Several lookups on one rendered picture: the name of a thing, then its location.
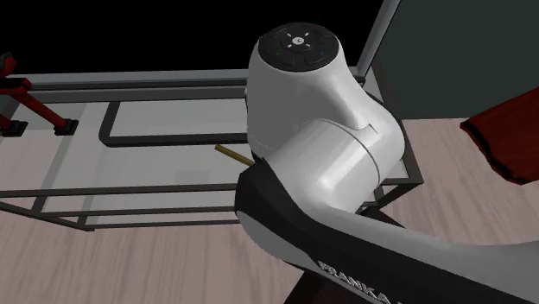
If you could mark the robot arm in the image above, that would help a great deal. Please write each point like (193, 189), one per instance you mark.
(328, 126)

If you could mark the thin yellow-brown stick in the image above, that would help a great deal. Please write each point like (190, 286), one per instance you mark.
(231, 154)

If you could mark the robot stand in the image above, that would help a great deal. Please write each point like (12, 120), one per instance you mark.
(311, 290)

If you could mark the dark red upholstered furniture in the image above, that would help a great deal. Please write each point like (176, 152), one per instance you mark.
(509, 134)

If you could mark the red lamp with black feet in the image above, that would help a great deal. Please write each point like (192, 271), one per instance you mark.
(25, 99)

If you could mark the glass table with dark frame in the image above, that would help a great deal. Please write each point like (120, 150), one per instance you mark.
(139, 168)

